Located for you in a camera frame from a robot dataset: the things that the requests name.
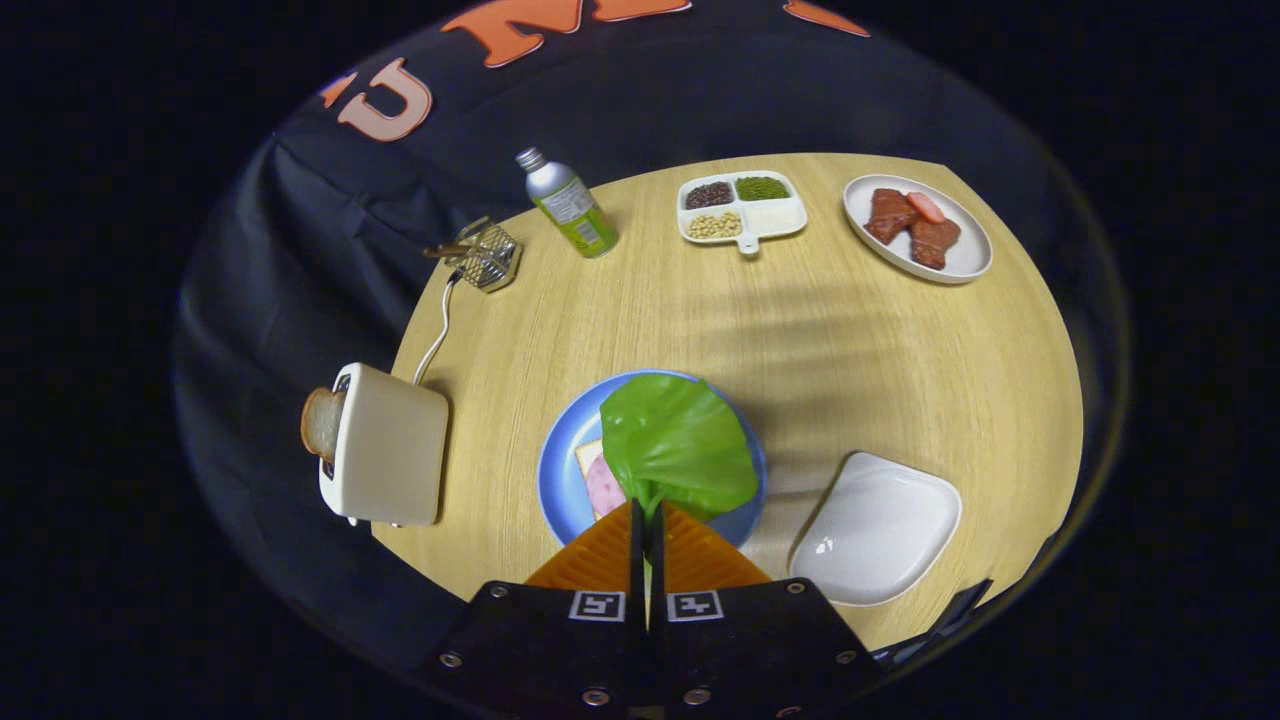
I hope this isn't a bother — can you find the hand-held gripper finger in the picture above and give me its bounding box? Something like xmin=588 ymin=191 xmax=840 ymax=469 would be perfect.
xmin=415 ymin=500 xmax=646 ymax=720
xmin=648 ymin=500 xmax=886 ymax=720

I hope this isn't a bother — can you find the green lettuce leaf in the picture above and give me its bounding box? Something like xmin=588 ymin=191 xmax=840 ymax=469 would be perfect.
xmin=600 ymin=375 xmax=759 ymax=531

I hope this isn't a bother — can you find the brown toast slice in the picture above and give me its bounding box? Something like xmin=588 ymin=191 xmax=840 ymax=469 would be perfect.
xmin=300 ymin=387 xmax=346 ymax=463

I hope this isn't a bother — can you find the white bread slice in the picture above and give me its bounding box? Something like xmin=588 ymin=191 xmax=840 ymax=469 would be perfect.
xmin=575 ymin=438 xmax=611 ymax=521

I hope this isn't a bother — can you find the blue round plate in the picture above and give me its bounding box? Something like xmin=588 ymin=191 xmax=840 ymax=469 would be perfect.
xmin=537 ymin=370 xmax=769 ymax=549

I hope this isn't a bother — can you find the white empty square plate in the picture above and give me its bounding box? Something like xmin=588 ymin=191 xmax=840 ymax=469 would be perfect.
xmin=788 ymin=451 xmax=963 ymax=607

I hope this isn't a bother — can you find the cream toaster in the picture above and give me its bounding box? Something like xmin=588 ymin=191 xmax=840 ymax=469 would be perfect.
xmin=318 ymin=362 xmax=451 ymax=528

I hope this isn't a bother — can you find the silver bottle green label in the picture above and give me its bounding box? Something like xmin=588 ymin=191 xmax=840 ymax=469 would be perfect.
xmin=515 ymin=147 xmax=619 ymax=259

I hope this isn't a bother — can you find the white divided tray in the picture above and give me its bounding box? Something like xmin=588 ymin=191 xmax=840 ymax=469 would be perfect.
xmin=677 ymin=170 xmax=809 ymax=256

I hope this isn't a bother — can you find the red meat piece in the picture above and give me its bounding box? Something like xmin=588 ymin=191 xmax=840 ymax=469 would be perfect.
xmin=908 ymin=215 xmax=962 ymax=271
xmin=864 ymin=188 xmax=919 ymax=246

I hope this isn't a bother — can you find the white oval meat plate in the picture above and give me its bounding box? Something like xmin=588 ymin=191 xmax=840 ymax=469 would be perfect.
xmin=843 ymin=174 xmax=994 ymax=286

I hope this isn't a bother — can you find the white toaster cable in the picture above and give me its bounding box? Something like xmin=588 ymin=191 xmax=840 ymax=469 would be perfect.
xmin=413 ymin=270 xmax=461 ymax=386

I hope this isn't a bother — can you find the small wire basket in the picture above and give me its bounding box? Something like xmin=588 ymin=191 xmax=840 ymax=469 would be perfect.
xmin=423 ymin=216 xmax=523 ymax=293

